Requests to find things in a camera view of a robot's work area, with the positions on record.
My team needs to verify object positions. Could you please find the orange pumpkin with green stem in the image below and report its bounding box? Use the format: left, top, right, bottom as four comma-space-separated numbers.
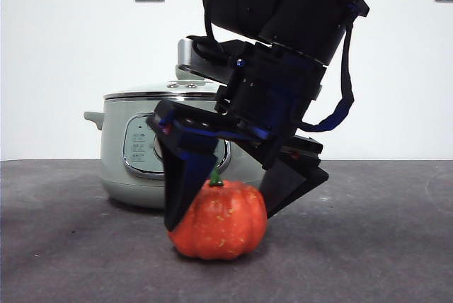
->
167, 166, 268, 261

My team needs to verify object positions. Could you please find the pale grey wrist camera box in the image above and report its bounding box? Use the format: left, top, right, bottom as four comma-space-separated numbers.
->
176, 37, 213, 83

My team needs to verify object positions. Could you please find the black and blue cable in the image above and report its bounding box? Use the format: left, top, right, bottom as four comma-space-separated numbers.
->
299, 0, 356, 132

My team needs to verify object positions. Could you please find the glass lid with green knob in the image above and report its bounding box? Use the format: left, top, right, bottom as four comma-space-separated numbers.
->
103, 81, 221, 103

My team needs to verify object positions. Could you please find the pale green electric cooking pot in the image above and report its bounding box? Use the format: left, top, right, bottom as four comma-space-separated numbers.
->
84, 96, 270, 210

